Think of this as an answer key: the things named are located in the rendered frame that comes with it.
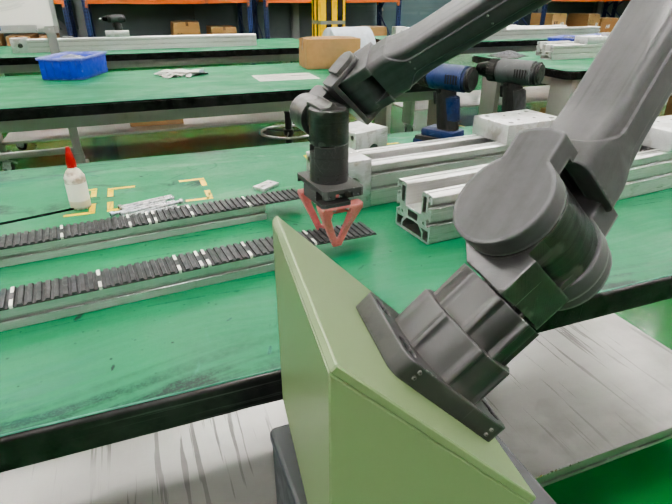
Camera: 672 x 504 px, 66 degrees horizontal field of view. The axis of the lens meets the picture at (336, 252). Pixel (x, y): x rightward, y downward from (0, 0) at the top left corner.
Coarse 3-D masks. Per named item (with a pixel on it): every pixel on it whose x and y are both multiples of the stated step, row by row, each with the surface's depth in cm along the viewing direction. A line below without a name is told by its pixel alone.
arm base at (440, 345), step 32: (448, 288) 37; (480, 288) 35; (384, 320) 36; (416, 320) 36; (448, 320) 35; (480, 320) 35; (512, 320) 34; (384, 352) 34; (416, 352) 35; (448, 352) 34; (480, 352) 34; (512, 352) 36; (416, 384) 33; (448, 384) 34; (480, 384) 35; (480, 416) 36
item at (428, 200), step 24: (480, 168) 93; (648, 168) 103; (408, 192) 87; (432, 192) 82; (456, 192) 83; (624, 192) 102; (648, 192) 106; (408, 216) 88; (432, 216) 82; (432, 240) 84
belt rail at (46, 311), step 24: (240, 264) 74; (264, 264) 76; (120, 288) 67; (144, 288) 69; (168, 288) 70; (192, 288) 72; (0, 312) 62; (24, 312) 63; (48, 312) 64; (72, 312) 66
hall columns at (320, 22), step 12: (312, 0) 622; (324, 0) 600; (336, 0) 605; (312, 12) 629; (324, 12) 606; (336, 12) 611; (312, 24) 635; (324, 24) 611; (336, 24) 616; (312, 36) 642
